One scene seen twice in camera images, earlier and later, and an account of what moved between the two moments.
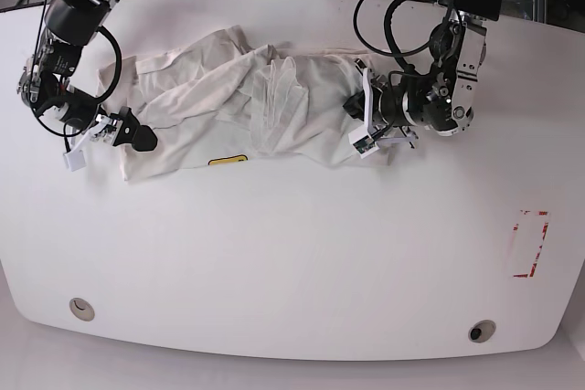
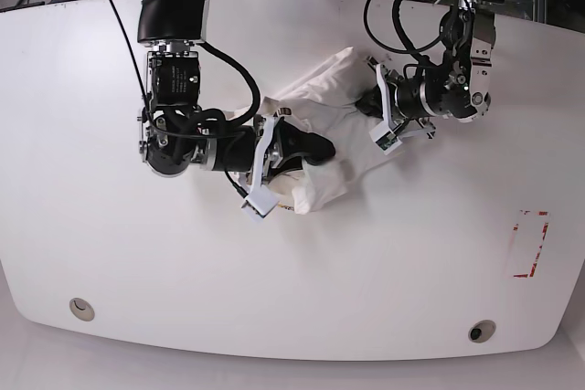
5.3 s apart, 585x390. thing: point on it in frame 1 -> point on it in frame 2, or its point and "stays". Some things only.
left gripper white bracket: x=140 y=137 -> x=296 y=144
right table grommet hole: x=482 y=331 stays
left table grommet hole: x=82 y=310 stays
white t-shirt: x=225 y=98 -> x=327 y=100
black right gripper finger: x=355 y=105 -> x=371 y=102
